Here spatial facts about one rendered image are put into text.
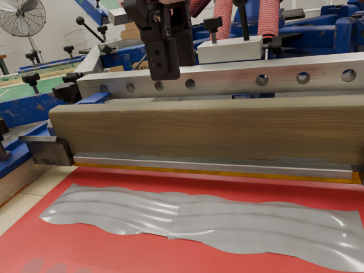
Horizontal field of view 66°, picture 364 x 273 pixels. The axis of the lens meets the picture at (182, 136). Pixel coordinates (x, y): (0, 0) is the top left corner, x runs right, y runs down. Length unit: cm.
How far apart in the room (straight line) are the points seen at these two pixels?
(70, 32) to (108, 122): 544
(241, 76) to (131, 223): 33
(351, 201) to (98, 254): 27
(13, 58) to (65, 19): 128
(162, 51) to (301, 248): 22
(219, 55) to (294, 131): 32
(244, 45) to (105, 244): 42
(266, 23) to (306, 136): 49
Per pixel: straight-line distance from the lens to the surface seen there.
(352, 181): 36
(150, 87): 59
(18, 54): 514
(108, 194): 38
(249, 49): 57
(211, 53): 59
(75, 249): 33
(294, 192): 35
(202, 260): 28
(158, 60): 28
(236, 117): 31
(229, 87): 54
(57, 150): 44
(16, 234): 40
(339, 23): 92
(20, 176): 48
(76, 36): 572
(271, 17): 78
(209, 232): 29
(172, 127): 33
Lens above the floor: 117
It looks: 26 degrees down
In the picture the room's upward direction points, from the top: 10 degrees counter-clockwise
